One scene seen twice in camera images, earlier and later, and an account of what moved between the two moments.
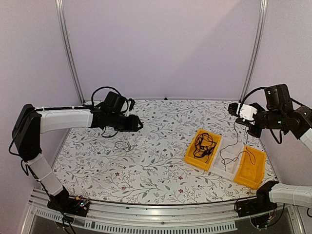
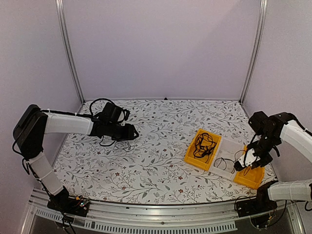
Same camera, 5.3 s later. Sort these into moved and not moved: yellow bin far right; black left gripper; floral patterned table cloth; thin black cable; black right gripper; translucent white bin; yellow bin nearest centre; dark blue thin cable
Moved: dark blue thin cable; black right gripper; black left gripper
Not moved: thin black cable; yellow bin nearest centre; floral patterned table cloth; translucent white bin; yellow bin far right
